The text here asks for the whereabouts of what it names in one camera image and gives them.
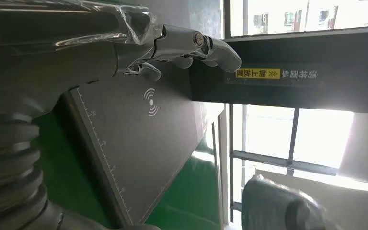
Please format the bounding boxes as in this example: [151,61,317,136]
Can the grey-white plastic parcel red stripes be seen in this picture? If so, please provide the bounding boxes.
[241,174,337,230]

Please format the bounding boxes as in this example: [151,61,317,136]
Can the black scanner machine housing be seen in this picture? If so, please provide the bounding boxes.
[188,27,368,115]

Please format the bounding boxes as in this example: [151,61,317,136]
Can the ribbed grey left arm sleeve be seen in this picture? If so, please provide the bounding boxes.
[0,113,62,230]

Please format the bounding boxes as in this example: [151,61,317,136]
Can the dark grey scanner platform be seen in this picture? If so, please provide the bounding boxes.
[60,62,226,228]

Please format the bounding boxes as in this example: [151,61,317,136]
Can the yellow warning label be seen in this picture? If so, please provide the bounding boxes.
[235,68,281,80]

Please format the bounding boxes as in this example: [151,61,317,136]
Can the building outside window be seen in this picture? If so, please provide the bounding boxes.
[247,0,368,33]

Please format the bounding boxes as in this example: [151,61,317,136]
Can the dark window frame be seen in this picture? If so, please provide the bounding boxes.
[222,0,340,230]

